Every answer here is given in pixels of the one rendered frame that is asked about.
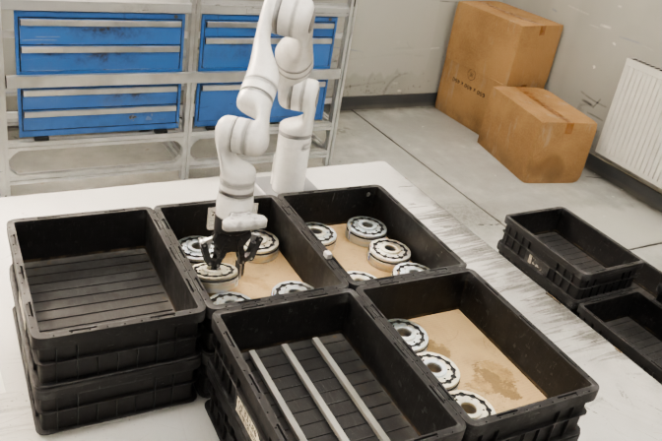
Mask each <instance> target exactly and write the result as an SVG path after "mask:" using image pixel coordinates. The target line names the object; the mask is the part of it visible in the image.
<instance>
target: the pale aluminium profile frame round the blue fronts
mask: <svg viewBox="0 0 662 441"><path fill-rule="evenodd" d="M190 2H191V3H192V14H189V17H188V31H185V32H184V38H187V48H186V64H185V72H151V73H96V74H54V75H8V76H6V75H5V77H4V59H3V40H2V38H15V31H2V22H1V6H0V195H1V197H9V196H11V187H10V185H20V184H31V183H41V182H52V181H63V180H75V179H86V178H97V177H108V176H119V175H130V174H141V173H152V172H163V171H175V170H179V172H178V177H179V178H180V180H185V179H188V176H189V169H196V168H207V167H219V166H220V162H219V157H202V158H195V157H193V156H192V155H191V154H190V148H191V147H192V145H193V144H194V143H195V142H196V141H198V140H199V139H208V138H215V129H216V126H205V128H199V129H192V120H193V116H194V115H195V103H194V93H195V90H196V88H197V83H228V82H243V80H244V77H245V75H246V72H247V71H200V72H196V64H197V50H198V38H200V31H199V23H200V9H201V0H190ZM196 3H197V14H195V8H196ZM358 3H359V0H348V3H347V6H348V7H349V8H351V10H350V16H349V17H345V22H344V27H343V32H336V34H335V38H342V40H341V46H340V52H339V58H338V64H337V69H312V71H311V73H310V75H309V76H308V78H309V79H314V80H332V79H335V83H334V89H333V94H332V97H327V98H325V103H324V104H326V103H331V107H330V113H329V115H328V114H326V113H325V112H324V111H323V115H322V119H319V121H314V122H313V129H312V131H323V130H326V138H325V141H324V142H323V141H322V140H320V139H319V138H318V137H317V136H316V135H315V134H314V133H312V136H311V144H312V145H313V146H314V147H315V148H316V149H310V150H309V156H308V158H322V164H323V165H324V166H328V165H331V160H332V155H333V149H334V144H335V138H336V132H337V126H338V120H339V114H340V108H341V102H342V96H343V90H344V85H345V79H346V73H347V67H348V61H349V55H350V49H351V43H352V37H353V31H354V26H355V20H356V14H357V9H358ZM354 8H355V11H354V16H353V17H352V15H353V9H354ZM159 84H181V90H182V91H184V95H183V104H181V105H180V109H179V117H182V120H181V119H180V118H179V125H178V128H174V129H175V130H167V129H154V130H153V131H151V130H140V131H139V132H135V133H118V134H102V135H86V136H70V137H53V138H49V137H48V136H37V137H33V139H22V140H8V132H7V126H18V125H19V116H18V111H8V112H6V96H13V95H17V89H23V88H56V87H87V86H122V85H159ZM174 141H176V142H178V143H179V144H180V149H179V148H178V147H177V145H176V144H175V143H174ZM150 142H162V144H163V145H164V146H165V148H166V150H167V151H168V152H169V154H170V155H171V156H172V158H173V160H166V161H154V162H142V163H130V164H118V165H106V166H94V167H82V168H69V169H57V170H46V171H34V172H22V173H18V171H17V172H16V171H15V170H13V169H12V168H11V167H10V166H9V159H11V157H12V156H13V155H14V154H15V153H17V152H19V151H34V150H49V149H63V148H78V147H92V146H106V145H121V144H136V143H150ZM274 153H275V152H273V153H264V154H263V155H261V156H260V157H250V156H245V155H238V157H239V158H241V159H243V160H245V161H247V162H249V163H250V164H252V163H262V162H273V158H274Z"/></svg>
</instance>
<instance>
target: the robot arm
mask: <svg viewBox="0 0 662 441"><path fill-rule="evenodd" d="M314 19H315V6H314V3H313V1H312V0H264V2H263V6H262V9H261V13H260V17H259V21H258V26H257V30H256V34H255V38H254V42H253V47H252V52H251V57H250V61H249V65H248V68H247V72H246V75H245V77H244V80H243V83H242V85H241V88H240V91H239V93H238V96H237V100H236V105H237V107H238V109H239V110H240V111H241V112H243V113H244V114H246V115H248V116H250V117H252V118H254V119H255V120H252V119H247V118H242V117H238V116H233V115H225V116H223V117H222V118H221V119H220V120H219V121H218V123H217V125H216V129H215V142H216V147H217V152H218V157H219V162H220V170H221V174H220V184H219V192H218V196H217V202H216V211H215V221H214V231H213V232H212V234H211V236H210V237H207V238H203V237H200V238H199V239H198V242H199V246H200V249H201V252H202V256H203V259H204V261H205V262H206V264H207V266H212V267H211V270H220V269H221V267H220V266H221V263H222V261H223V259H225V257H226V254H227V253H229V252H235V253H236V258H237V260H235V267H236V268H237V271H238V279H239V280H240V279H241V276H243V273H244V264H245V262H247V261H253V259H254V257H255V255H256V253H257V251H258V249H259V247H260V244H261V242H262V240H263V237H262V236H261V235H260V233H259V232H258V231H255V232H254V233H253V232H251V231H250V230H252V229H261V228H265V227H266V226H267V219H266V218H265V217H264V216H262V215H257V214H253V213H252V212H253V203H254V199H253V193H254V185H255V177H256V170H255V167H254V166H253V165H252V164H250V163H249V162H247V161H245V160H243V159H241V158H240V157H238V156H237V154H241V155H245V156H250V157H260V156H261V155H263V154H264V153H265V152H266V150H267V149H268V146H269V121H270V112H271V108H272V104H273V101H274V98H275V96H276V93H277V91H278V101H279V104H280V105H281V106H282V107H284V108H285V109H290V110H295V111H300V112H303V114H302V115H300V116H296V117H291V118H286V119H284V120H282V121H281V123H280V127H279V134H278V142H277V150H276V152H275V153H274V158H273V166H272V174H271V181H270V183H271V184H272V189H273V190H274V191H275V192H277V193H279V194H281V193H290V192H300V191H303V187H304V181H305V175H306V169H307V162H308V156H309V149H310V143H311V136H312V129H313V122H314V116H315V111H316V106H317V103H318V98H319V91H320V86H319V82H318V81H317V80H314V79H309V78H308V76H309V75H310V73H311V71H312V69H313V47H312V37H313V28H314ZM271 33H274V34H278V35H282V36H284V38H283V39H282V40H281V41H280V42H279V43H278V45H277V46H276V49H275V57H274V55H273V52H272V48H271V43H270V36H271ZM249 239H250V242H249V244H248V247H247V249H246V251H245V252H244V247H243V246H244V245H245V244H246V242H247V241H248V240H249ZM212 242H214V243H215V244H216V246H215V249H214V254H213V257H211V256H210V252H209V249H210V248H211V243H212Z"/></svg>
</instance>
